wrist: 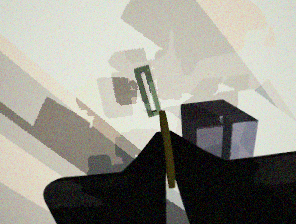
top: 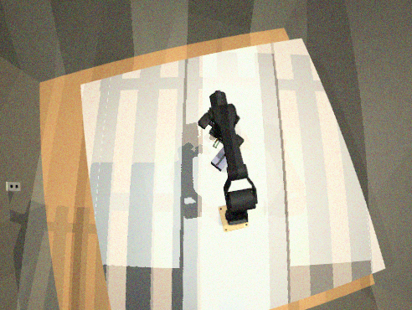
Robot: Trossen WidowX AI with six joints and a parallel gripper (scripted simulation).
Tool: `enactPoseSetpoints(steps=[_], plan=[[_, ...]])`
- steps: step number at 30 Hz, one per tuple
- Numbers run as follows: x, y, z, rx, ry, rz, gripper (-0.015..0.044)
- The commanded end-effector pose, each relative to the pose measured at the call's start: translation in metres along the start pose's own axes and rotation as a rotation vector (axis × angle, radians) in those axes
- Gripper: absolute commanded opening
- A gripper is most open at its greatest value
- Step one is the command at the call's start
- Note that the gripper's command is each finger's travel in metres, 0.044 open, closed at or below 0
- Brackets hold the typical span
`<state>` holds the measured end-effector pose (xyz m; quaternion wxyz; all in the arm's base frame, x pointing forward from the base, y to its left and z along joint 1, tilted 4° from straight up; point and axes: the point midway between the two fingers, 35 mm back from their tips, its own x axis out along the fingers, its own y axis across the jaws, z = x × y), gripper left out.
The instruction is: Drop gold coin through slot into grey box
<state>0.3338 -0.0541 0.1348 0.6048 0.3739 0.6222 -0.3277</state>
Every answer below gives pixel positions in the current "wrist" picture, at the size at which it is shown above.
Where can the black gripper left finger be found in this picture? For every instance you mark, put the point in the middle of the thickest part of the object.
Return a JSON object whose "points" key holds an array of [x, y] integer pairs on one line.
{"points": [[139, 190]]}

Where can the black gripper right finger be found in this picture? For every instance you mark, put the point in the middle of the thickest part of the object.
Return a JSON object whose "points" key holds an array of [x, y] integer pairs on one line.
{"points": [[206, 180]]}

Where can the dark green rectangular frame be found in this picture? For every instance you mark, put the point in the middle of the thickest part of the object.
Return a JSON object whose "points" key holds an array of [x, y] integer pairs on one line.
{"points": [[143, 91]]}

